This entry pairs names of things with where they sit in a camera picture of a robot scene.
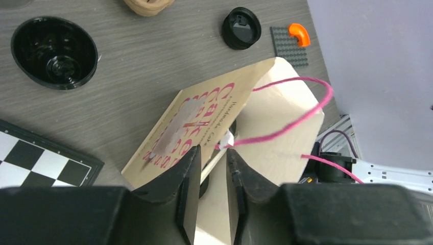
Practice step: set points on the grey lego baseplate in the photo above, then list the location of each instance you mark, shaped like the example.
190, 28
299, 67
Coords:
287, 47

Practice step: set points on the brown cardboard cup carrier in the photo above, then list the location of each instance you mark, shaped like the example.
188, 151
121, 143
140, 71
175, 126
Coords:
148, 8

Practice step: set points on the black white chessboard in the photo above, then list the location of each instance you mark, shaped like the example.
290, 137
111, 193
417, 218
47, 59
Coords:
28, 159

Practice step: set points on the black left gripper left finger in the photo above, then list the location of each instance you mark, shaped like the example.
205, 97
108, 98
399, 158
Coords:
163, 211

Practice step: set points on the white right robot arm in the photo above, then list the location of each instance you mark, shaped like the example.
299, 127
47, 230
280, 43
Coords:
333, 167

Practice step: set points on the paper bag with pink handles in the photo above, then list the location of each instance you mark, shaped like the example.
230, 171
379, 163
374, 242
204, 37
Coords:
274, 113

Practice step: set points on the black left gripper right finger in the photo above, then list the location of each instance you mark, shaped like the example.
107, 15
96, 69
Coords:
261, 212

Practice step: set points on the stack of black cups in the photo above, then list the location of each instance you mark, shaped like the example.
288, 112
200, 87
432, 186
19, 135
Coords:
54, 52

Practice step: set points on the orange small object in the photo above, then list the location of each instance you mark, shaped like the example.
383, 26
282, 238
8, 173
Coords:
299, 31

